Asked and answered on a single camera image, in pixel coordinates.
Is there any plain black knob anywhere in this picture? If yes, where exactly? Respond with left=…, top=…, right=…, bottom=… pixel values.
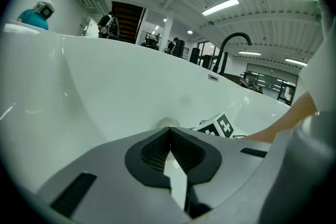
left=189, top=47, right=201, bottom=65

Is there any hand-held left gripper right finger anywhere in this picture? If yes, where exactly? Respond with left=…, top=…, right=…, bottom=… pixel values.
left=169, top=127, right=272, bottom=219

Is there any person's right forearm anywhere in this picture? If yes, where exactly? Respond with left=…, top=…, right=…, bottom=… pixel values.
left=241, top=91, right=317, bottom=143

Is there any black gooseneck faucet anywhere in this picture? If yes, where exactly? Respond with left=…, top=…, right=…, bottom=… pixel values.
left=212, top=32, right=253, bottom=74

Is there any white bathtub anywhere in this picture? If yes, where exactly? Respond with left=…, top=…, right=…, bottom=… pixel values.
left=0, top=23, right=292, bottom=192

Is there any dark wooden staircase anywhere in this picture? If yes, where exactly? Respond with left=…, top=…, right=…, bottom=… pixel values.
left=111, top=1, right=145, bottom=44

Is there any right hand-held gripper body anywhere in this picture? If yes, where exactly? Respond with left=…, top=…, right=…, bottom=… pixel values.
left=193, top=112, right=235, bottom=138

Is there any white fluffy wiping pad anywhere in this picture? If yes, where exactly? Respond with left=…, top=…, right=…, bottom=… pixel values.
left=156, top=117, right=181, bottom=129

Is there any wooden vanity cabinet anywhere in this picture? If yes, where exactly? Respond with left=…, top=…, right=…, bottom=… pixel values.
left=223, top=72, right=249, bottom=87

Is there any person's white shirt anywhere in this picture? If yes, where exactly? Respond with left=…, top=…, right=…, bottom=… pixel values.
left=296, top=0, right=336, bottom=113

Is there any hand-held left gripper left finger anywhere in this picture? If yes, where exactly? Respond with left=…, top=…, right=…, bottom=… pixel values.
left=36, top=127, right=190, bottom=224

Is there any black knob red dot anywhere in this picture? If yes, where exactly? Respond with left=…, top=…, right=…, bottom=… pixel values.
left=174, top=39, right=186, bottom=59

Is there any black and white backpack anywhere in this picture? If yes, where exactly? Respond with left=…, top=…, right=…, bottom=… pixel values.
left=102, top=16, right=119, bottom=36

